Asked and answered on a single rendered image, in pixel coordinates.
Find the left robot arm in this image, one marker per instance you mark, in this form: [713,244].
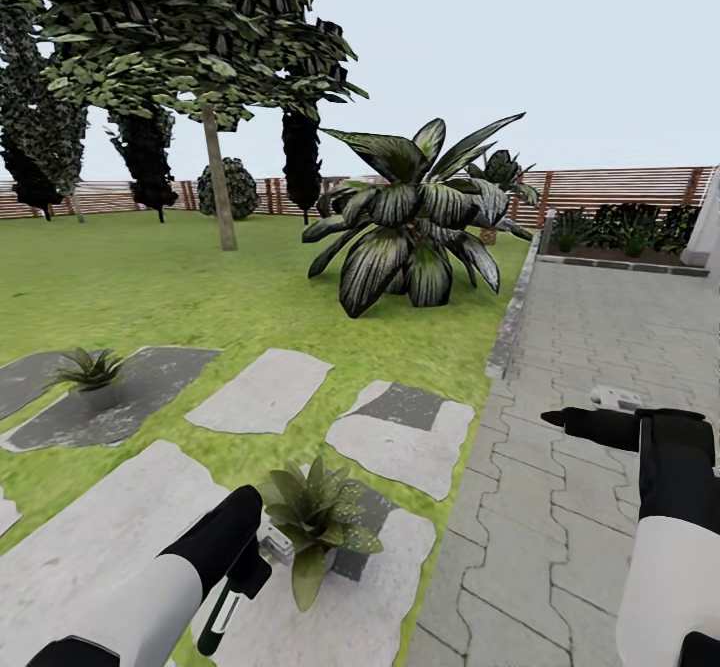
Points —
[140,624]

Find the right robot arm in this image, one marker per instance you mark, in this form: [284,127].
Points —
[670,613]

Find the insectifuge atomizer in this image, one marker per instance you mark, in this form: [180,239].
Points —
[220,619]

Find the pot plant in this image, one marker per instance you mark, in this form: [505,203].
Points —
[311,512]
[97,381]

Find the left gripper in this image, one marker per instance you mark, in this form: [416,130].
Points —
[250,574]

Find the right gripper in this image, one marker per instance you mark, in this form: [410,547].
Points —
[592,425]

